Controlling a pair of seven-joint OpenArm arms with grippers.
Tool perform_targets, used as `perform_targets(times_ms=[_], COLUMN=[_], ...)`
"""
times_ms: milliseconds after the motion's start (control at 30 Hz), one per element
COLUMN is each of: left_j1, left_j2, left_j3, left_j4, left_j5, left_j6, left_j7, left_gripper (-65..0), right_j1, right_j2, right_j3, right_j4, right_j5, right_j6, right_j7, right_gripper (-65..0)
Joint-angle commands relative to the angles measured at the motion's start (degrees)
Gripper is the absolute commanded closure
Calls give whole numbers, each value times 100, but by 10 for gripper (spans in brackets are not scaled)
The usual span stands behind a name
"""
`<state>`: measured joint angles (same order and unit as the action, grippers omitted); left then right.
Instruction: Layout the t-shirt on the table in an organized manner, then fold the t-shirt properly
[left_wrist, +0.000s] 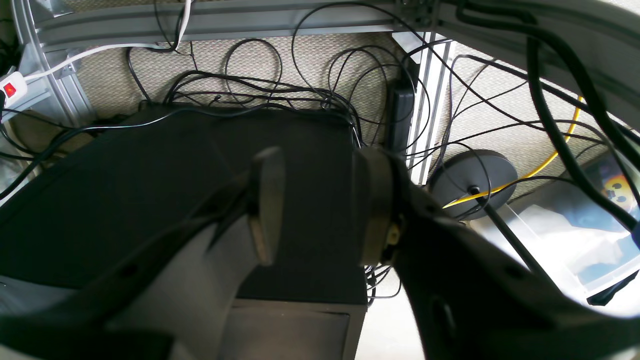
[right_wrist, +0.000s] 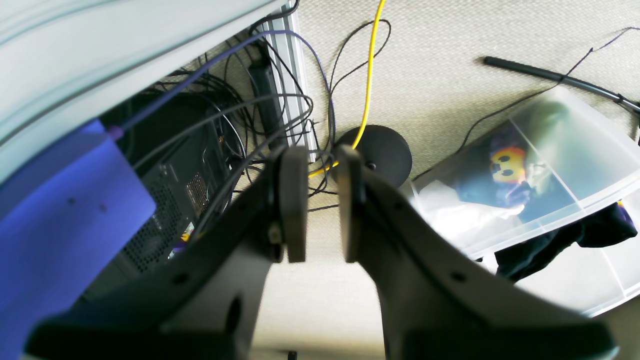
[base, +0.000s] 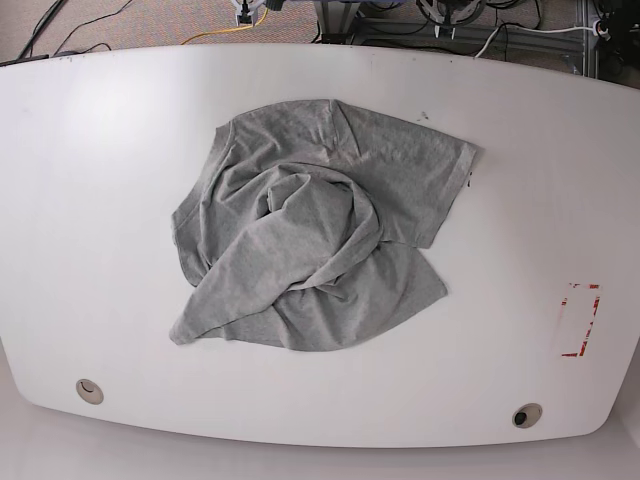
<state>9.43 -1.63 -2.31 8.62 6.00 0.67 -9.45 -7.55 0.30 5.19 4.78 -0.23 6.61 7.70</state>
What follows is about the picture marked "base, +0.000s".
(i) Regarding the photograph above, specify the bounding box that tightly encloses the aluminium frame stand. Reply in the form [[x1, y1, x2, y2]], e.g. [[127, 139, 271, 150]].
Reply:
[[313, 1, 600, 79]]

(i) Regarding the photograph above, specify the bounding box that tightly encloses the table grommet hole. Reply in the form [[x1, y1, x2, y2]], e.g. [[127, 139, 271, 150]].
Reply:
[[512, 403, 543, 429], [76, 379, 104, 405]]

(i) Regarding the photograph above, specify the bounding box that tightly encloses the red tape rectangle marking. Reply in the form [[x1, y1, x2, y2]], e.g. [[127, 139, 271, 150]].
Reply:
[[554, 283, 601, 358]]

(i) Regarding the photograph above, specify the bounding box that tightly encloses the yellow cable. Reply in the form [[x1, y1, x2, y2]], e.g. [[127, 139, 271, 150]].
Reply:
[[180, 10, 269, 46]]

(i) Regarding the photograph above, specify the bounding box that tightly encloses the right table grommet hole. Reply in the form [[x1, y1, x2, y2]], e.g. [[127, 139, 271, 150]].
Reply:
[[512, 403, 543, 429]]

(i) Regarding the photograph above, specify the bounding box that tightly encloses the white cable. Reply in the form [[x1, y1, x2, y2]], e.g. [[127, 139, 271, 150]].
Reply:
[[473, 23, 596, 59]]

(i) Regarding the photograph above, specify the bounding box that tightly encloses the black floor cable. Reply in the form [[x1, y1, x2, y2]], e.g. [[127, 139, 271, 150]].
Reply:
[[17, 0, 136, 59]]

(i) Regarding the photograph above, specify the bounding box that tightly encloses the left table grommet hole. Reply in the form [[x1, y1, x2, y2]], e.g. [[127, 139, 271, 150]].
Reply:
[[76, 379, 104, 405]]

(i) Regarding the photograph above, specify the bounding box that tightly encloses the grey t-shirt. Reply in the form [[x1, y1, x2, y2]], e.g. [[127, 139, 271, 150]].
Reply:
[[169, 100, 478, 352]]

